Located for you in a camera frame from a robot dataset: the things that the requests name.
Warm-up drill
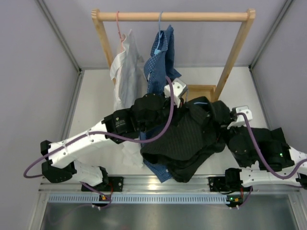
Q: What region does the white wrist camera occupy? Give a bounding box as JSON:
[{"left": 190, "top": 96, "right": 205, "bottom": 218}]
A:
[
  {"left": 227, "top": 105, "right": 253, "bottom": 129},
  {"left": 172, "top": 79, "right": 188, "bottom": 108}
]

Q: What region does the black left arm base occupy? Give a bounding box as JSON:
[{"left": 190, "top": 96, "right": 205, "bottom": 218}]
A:
[{"left": 92, "top": 176, "right": 124, "bottom": 193}]

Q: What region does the blue checked shirt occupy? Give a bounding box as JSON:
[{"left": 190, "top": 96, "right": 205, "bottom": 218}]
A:
[{"left": 140, "top": 25, "right": 181, "bottom": 183}]

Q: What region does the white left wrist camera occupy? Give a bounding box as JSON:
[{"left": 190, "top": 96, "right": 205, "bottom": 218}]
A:
[{"left": 172, "top": 79, "right": 188, "bottom": 108}]

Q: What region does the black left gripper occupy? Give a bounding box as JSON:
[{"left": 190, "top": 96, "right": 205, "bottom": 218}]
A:
[{"left": 140, "top": 91, "right": 189, "bottom": 133}]

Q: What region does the dark pinstriped shirt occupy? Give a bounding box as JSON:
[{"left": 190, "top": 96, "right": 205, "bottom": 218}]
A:
[{"left": 141, "top": 97, "right": 227, "bottom": 183}]

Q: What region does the wooden clothes rack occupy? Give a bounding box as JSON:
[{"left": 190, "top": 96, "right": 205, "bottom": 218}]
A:
[{"left": 91, "top": 9, "right": 256, "bottom": 101}]

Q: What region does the light blue slotted cable duct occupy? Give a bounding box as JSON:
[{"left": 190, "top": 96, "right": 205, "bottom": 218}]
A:
[{"left": 48, "top": 194, "right": 243, "bottom": 205}]

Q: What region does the pink wire hanger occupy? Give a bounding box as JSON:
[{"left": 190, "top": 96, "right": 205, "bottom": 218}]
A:
[{"left": 116, "top": 11, "right": 126, "bottom": 52}]

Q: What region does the aluminium mounting rail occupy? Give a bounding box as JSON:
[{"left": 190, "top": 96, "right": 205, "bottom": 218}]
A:
[{"left": 38, "top": 175, "right": 300, "bottom": 194}]

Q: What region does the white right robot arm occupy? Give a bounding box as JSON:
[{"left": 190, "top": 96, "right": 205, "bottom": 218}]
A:
[{"left": 209, "top": 106, "right": 307, "bottom": 194}]

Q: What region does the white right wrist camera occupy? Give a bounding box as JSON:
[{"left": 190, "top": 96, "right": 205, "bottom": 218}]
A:
[{"left": 227, "top": 105, "right": 253, "bottom": 129}]

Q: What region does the white shirt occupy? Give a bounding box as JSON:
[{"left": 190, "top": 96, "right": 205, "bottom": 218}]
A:
[{"left": 109, "top": 29, "right": 146, "bottom": 168}]

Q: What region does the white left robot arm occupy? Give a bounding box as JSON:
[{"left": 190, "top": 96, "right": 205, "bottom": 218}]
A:
[{"left": 40, "top": 93, "right": 184, "bottom": 191}]

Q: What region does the blue hanger with clip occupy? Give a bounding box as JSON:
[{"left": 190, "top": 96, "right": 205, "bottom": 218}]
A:
[{"left": 153, "top": 11, "right": 163, "bottom": 56}]

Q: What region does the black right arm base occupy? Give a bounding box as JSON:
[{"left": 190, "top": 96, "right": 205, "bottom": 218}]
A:
[{"left": 208, "top": 176, "right": 250, "bottom": 193}]

